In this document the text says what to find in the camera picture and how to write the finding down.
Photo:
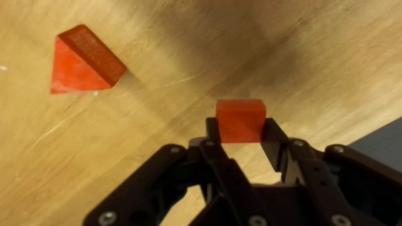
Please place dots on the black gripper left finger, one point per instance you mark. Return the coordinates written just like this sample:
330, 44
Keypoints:
222, 184

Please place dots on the red triangular wooden block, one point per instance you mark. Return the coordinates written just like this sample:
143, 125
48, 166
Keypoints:
80, 67

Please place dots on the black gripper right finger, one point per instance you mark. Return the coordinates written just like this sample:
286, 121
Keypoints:
318, 184

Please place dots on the small orange-red wooden block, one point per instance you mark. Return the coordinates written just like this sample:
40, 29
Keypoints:
241, 121

